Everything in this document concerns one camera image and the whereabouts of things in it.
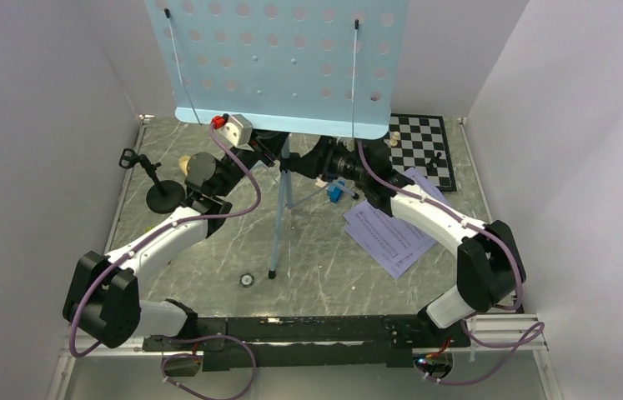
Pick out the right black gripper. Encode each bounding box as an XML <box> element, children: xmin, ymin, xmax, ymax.
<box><xmin>289</xmin><ymin>135</ymin><xmax>371</xmax><ymax>185</ymax></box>

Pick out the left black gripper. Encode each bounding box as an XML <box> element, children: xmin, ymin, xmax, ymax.
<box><xmin>217</xmin><ymin>121</ymin><xmax>294</xmax><ymax>198</ymax></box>

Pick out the gold toy microphone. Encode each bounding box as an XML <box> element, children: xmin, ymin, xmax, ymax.
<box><xmin>178</xmin><ymin>155</ymin><xmax>191</xmax><ymax>177</ymax></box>

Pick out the light blue music stand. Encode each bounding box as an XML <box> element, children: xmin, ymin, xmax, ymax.
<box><xmin>143</xmin><ymin>0</ymin><xmax>412</xmax><ymax>281</ymax></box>

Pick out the sheet music page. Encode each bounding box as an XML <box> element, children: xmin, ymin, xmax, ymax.
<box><xmin>344</xmin><ymin>225</ymin><xmax>436</xmax><ymax>279</ymax></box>
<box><xmin>341</xmin><ymin>167</ymin><xmax>450</xmax><ymax>272</ymax></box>

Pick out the black microphone stand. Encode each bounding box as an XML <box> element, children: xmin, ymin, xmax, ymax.
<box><xmin>118</xmin><ymin>148</ymin><xmax>186</xmax><ymax>214</ymax></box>

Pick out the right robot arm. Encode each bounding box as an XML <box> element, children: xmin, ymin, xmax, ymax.
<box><xmin>281</xmin><ymin>136</ymin><xmax>526</xmax><ymax>347</ymax></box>

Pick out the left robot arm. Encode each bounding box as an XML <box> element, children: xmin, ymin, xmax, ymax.
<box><xmin>63</xmin><ymin>130</ymin><xmax>289</xmax><ymax>358</ymax></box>

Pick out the blue white block toy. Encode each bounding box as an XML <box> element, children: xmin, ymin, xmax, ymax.
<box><xmin>315</xmin><ymin>178</ymin><xmax>345</xmax><ymax>203</ymax></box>

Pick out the white chess piece upper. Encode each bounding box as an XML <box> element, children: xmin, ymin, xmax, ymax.
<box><xmin>389</xmin><ymin>131</ymin><xmax>401</xmax><ymax>148</ymax></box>

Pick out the black white chessboard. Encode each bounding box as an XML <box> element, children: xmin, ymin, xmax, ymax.
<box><xmin>384</xmin><ymin>113</ymin><xmax>457</xmax><ymax>192</ymax></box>

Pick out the black chess piece right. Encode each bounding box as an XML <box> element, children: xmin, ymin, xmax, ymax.
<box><xmin>425</xmin><ymin>152</ymin><xmax>442</xmax><ymax>169</ymax></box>

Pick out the poker chip on table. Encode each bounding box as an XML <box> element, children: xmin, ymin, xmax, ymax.
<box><xmin>239</xmin><ymin>273</ymin><xmax>255</xmax><ymax>288</ymax></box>

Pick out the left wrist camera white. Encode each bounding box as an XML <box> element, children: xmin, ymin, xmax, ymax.
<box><xmin>212</xmin><ymin>114</ymin><xmax>253</xmax><ymax>149</ymax></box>

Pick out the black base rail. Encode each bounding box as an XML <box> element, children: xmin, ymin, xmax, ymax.
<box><xmin>143</xmin><ymin>314</ymin><xmax>470</xmax><ymax>372</ymax></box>

